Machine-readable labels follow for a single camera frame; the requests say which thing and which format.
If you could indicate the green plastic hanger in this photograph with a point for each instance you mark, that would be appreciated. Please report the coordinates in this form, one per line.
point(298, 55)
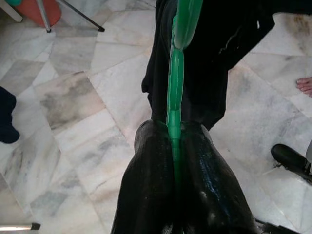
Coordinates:
point(175, 85)

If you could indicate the silver metal clothes rack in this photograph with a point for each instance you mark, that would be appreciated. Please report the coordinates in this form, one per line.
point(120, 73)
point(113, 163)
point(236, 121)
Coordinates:
point(45, 17)

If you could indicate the black robot foot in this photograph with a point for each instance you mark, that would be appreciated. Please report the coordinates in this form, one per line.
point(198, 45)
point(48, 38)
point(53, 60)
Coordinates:
point(287, 156)

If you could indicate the person's bare foot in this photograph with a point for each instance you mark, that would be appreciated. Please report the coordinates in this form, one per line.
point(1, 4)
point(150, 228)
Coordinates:
point(306, 85)

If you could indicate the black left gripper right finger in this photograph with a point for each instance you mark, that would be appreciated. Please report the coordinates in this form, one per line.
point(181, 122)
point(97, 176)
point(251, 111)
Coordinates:
point(207, 182)

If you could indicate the orange bucket teal liner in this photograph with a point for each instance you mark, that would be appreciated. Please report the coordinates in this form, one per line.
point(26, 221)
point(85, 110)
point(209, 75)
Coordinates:
point(36, 12)

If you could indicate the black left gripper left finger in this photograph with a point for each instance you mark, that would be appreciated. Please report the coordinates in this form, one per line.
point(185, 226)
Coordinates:
point(151, 182)

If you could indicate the black t-shirt green print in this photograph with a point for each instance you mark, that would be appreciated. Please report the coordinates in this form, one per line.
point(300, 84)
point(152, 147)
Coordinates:
point(207, 73)

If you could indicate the navy blue shirt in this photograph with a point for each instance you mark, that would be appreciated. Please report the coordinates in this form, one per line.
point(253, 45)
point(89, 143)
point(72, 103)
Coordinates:
point(7, 117)

